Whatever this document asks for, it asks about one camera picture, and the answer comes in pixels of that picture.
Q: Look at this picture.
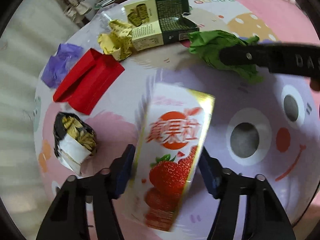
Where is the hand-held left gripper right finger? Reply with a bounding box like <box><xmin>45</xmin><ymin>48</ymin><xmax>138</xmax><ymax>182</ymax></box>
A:
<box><xmin>199</xmin><ymin>146</ymin><xmax>298</xmax><ymax>240</ymax></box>

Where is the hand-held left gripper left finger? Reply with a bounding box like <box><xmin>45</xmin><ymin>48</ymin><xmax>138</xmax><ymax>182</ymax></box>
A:
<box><xmin>41</xmin><ymin>144</ymin><xmax>137</xmax><ymax>240</ymax></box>

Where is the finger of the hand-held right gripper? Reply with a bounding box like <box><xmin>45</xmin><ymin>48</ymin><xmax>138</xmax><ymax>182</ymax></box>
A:
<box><xmin>219</xmin><ymin>44</ymin><xmax>272</xmax><ymax>72</ymax></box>

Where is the green paper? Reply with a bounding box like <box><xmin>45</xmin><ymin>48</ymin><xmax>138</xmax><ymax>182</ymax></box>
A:
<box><xmin>187</xmin><ymin>30</ymin><xmax>264</xmax><ymax>83</ymax></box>

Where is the strawberry milk carton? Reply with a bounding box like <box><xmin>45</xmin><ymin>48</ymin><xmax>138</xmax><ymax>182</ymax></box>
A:
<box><xmin>129</xmin><ymin>82</ymin><xmax>216</xmax><ymax>232</ymax></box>

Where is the red paper box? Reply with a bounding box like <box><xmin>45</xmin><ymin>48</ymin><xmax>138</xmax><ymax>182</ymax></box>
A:
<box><xmin>53</xmin><ymin>48</ymin><xmax>125</xmax><ymax>115</ymax></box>

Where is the purple plastic bag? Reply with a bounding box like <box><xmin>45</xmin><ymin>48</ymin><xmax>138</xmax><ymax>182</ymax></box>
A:
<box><xmin>41</xmin><ymin>43</ymin><xmax>84</xmax><ymax>88</ymax></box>

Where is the yellow wrapper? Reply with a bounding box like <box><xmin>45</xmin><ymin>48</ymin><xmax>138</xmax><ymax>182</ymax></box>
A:
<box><xmin>97</xmin><ymin>19</ymin><xmax>134</xmax><ymax>62</ymax></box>

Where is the printed pink tablecloth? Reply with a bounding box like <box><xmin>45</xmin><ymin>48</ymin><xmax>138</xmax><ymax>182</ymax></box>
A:
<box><xmin>32</xmin><ymin>0</ymin><xmax>320</xmax><ymax>240</ymax></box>

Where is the black gold crumpled wrapper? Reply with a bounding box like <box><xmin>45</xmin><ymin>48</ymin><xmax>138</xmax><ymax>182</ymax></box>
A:
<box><xmin>54</xmin><ymin>112</ymin><xmax>97</xmax><ymax>175</ymax></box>

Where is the dark green cream box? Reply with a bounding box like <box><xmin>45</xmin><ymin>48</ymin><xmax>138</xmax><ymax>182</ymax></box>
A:
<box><xmin>124</xmin><ymin>0</ymin><xmax>200</xmax><ymax>52</ymax></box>

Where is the white leaf print curtain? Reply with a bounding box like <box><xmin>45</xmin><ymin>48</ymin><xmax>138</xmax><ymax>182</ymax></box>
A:
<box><xmin>0</xmin><ymin>0</ymin><xmax>100</xmax><ymax>240</ymax></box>

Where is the beige handbag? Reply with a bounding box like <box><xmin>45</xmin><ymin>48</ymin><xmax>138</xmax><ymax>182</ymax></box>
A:
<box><xmin>54</xmin><ymin>0</ymin><xmax>93</xmax><ymax>23</ymax></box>

